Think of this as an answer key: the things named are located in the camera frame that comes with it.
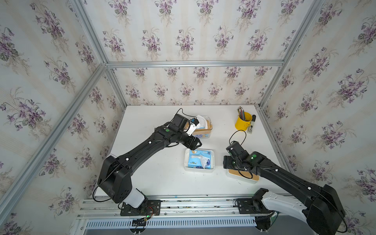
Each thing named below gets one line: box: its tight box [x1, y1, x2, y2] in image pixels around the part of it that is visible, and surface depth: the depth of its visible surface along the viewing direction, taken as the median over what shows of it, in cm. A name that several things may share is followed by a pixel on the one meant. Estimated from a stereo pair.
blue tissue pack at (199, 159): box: [188, 149, 212, 170], surface depth 85 cm
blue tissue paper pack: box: [196, 114, 208, 130], surface depth 97 cm
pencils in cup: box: [236, 105, 246, 121], surface depth 98 cm
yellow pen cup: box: [235, 111, 253, 132], surface depth 103 cm
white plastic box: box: [184, 148, 215, 173], surface depth 86 cm
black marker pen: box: [247, 114, 257, 135], surface depth 106 cm
